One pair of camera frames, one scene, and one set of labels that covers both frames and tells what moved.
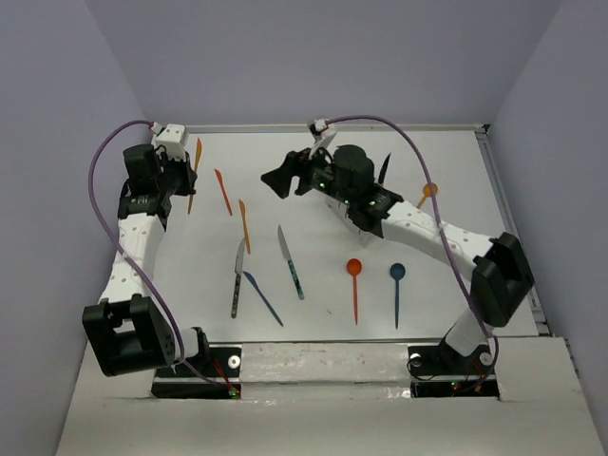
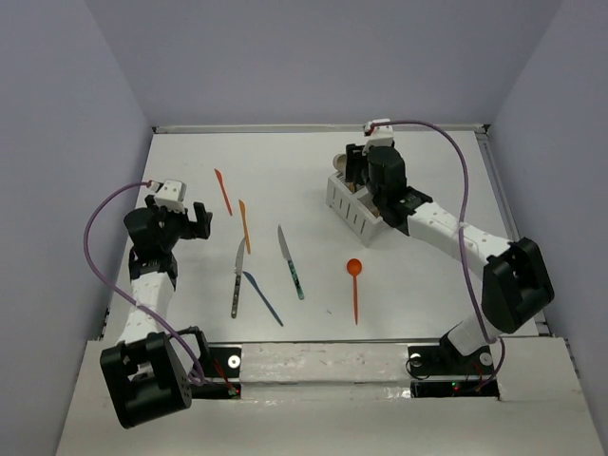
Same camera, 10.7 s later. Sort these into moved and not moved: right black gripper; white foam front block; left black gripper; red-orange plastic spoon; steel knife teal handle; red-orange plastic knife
Moved: right black gripper; left black gripper
Not moved: white foam front block; steel knife teal handle; red-orange plastic spoon; red-orange plastic knife
